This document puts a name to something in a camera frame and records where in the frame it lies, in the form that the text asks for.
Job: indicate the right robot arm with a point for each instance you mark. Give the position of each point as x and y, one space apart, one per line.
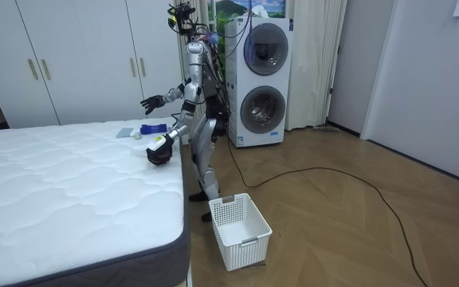
173 95

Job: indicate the white mattress bed grey base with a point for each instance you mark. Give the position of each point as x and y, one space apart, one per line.
66 191

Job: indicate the white stacked washing machines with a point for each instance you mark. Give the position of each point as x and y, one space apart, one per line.
259 79

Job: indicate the white plastic laundry basket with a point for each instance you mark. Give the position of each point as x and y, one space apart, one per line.
239 233

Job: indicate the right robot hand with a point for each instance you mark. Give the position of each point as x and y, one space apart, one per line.
153 103

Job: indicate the grey flat cloth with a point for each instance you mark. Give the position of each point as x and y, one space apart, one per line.
124 132

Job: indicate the robot body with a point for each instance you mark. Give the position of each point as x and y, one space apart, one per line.
207 68

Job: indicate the white door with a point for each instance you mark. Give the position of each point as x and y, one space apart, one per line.
428 87

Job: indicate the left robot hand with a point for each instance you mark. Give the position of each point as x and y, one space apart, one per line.
158 153

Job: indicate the robot legs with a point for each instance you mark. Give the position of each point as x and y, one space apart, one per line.
205 143

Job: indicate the blue cloth item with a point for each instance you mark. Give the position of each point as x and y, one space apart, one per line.
154 128

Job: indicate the small white round object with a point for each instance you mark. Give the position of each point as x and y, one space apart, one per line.
137 135

